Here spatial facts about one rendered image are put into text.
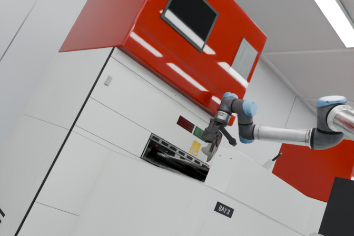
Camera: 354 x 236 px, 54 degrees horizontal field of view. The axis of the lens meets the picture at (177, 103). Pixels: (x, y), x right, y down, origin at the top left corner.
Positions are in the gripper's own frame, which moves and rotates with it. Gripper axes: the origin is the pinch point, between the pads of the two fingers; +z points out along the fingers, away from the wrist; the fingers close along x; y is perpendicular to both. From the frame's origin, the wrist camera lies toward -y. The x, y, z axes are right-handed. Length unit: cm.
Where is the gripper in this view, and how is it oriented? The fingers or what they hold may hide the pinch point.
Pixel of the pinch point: (209, 160)
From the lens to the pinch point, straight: 170.8
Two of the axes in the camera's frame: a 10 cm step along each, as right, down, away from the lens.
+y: -8.8, -2.9, 3.8
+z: -4.0, 8.9, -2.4
